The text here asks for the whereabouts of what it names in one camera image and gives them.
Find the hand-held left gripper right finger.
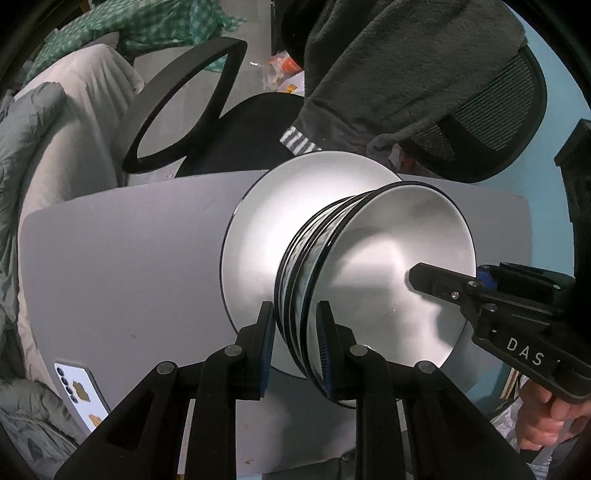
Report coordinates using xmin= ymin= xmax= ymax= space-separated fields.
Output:
xmin=315 ymin=300 xmax=539 ymax=480

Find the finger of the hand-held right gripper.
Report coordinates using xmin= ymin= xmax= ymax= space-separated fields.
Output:
xmin=409 ymin=262 xmax=573 ymax=340

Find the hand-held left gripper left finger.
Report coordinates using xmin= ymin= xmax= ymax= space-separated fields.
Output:
xmin=54 ymin=301 xmax=277 ymax=480

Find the stack of white bowls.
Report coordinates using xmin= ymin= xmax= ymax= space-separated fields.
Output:
xmin=300 ymin=182 xmax=477 ymax=409

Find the grey white bowl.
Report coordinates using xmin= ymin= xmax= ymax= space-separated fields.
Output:
xmin=273 ymin=194 xmax=370 ymax=370
xmin=283 ymin=188 xmax=384 ymax=386

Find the white plate black rim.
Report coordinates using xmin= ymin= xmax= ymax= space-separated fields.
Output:
xmin=221 ymin=151 xmax=404 ymax=377

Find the person's right hand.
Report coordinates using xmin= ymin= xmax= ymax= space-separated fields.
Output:
xmin=516 ymin=383 xmax=591 ymax=450

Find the white smartphone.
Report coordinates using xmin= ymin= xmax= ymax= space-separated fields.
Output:
xmin=53 ymin=361 xmax=112 ymax=435

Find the black office chair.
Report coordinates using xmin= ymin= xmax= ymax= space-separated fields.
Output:
xmin=122 ymin=37 xmax=549 ymax=184

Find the dark grey fleece garment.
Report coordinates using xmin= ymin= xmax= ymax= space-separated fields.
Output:
xmin=279 ymin=0 xmax=527 ymax=160

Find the clear orange plastic wrapper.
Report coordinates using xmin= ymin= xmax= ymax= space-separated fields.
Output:
xmin=260 ymin=50 xmax=306 ymax=96

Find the white pillow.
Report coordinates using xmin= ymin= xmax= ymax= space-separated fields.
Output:
xmin=14 ymin=44 xmax=145 ymax=365

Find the grey duvet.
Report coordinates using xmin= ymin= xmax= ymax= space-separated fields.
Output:
xmin=0 ymin=82 xmax=90 ymax=469

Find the green checked cloth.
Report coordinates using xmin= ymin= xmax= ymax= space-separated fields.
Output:
xmin=23 ymin=0 xmax=241 ymax=86

